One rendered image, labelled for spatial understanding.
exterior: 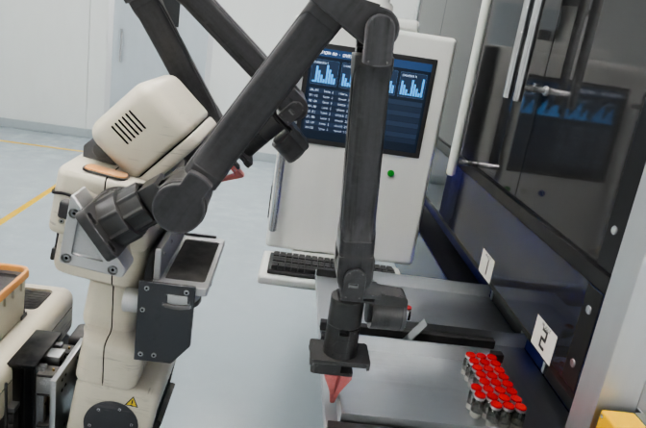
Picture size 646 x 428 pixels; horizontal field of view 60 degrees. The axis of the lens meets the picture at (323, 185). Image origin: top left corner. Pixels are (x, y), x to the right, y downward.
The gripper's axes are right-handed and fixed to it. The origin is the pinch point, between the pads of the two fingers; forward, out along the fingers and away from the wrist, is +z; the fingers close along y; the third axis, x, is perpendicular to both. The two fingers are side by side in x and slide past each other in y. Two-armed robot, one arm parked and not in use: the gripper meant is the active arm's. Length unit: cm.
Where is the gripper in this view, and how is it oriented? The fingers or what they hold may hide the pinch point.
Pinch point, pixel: (332, 396)
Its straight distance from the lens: 105.8
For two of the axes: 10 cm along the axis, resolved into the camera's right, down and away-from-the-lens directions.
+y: 9.9, 1.2, 0.7
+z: -1.3, 9.6, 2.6
